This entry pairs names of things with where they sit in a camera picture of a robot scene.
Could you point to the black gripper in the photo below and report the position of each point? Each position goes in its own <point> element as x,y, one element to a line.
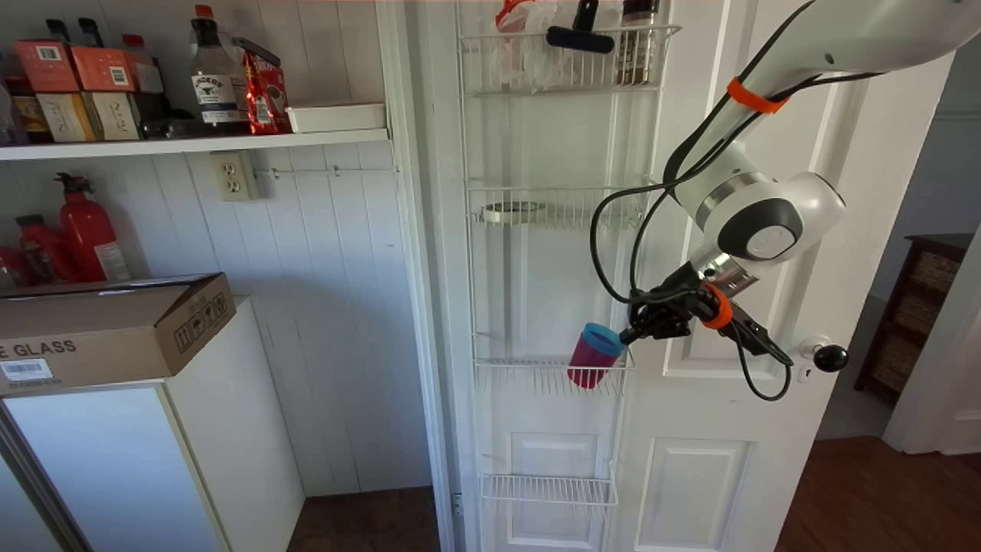
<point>680,309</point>

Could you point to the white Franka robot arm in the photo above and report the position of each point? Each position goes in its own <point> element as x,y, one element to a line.
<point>861,31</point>

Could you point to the white panel door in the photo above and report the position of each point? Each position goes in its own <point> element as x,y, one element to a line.
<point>706,479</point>

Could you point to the black door knob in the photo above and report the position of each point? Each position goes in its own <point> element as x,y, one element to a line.
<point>832,358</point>

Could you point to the brown wooden dresser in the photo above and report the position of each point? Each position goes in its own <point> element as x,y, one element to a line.
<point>915,310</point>

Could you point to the clear bag with red print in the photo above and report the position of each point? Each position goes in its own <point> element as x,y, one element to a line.
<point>513,31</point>

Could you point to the flat white box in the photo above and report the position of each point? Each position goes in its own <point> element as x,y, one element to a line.
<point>335,117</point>

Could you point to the red snack bag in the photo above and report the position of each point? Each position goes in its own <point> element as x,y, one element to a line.
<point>266,94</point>

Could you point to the dark glass bottle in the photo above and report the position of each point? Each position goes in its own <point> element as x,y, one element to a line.
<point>216,80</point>

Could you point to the dark bottle with red cap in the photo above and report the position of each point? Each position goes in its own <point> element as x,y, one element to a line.
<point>149,86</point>

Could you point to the brown cardboard box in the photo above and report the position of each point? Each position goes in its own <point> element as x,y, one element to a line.
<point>95,332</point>

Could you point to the white cabinet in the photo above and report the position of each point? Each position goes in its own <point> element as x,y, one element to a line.
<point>111,472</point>

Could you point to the large red fire extinguisher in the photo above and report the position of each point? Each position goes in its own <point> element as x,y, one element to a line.
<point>90,231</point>

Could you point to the cream carton box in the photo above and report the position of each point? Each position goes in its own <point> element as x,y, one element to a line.
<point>114,114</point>
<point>66,117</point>

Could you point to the orange carton box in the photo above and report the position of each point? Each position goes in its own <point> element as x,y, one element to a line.
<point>48,67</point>
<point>101,69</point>

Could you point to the grey metal bar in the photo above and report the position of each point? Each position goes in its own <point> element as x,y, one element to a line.
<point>35,479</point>

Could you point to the white wall outlet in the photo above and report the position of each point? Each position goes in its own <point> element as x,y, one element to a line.
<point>235,175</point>

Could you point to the white wall shelf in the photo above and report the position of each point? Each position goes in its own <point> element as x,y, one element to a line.
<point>195,145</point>

